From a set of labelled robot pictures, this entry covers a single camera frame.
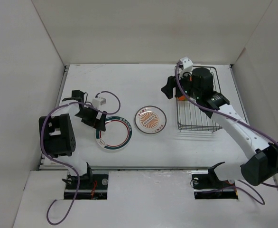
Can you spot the white plate orange sunburst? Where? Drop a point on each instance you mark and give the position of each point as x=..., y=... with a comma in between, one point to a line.
x=150, y=119

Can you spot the white plate teal rim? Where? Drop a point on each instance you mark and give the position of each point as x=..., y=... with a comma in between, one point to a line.
x=117, y=135

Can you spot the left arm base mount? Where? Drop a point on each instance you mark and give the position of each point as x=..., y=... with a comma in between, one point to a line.
x=95, y=188

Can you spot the dark wire dish rack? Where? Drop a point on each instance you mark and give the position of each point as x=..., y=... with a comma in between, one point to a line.
x=190, y=117

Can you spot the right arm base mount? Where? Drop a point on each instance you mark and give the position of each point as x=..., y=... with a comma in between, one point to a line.
x=208, y=187

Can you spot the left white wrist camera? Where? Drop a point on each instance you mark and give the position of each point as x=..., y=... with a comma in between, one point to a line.
x=97, y=102

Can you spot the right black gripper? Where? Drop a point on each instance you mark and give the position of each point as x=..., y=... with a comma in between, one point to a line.
x=168, y=89

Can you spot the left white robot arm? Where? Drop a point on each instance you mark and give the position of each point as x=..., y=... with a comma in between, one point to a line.
x=57, y=137

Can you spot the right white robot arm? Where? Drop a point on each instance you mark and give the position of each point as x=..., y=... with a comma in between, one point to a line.
x=261, y=152

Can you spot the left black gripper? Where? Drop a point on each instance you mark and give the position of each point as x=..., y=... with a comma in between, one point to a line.
x=97, y=124

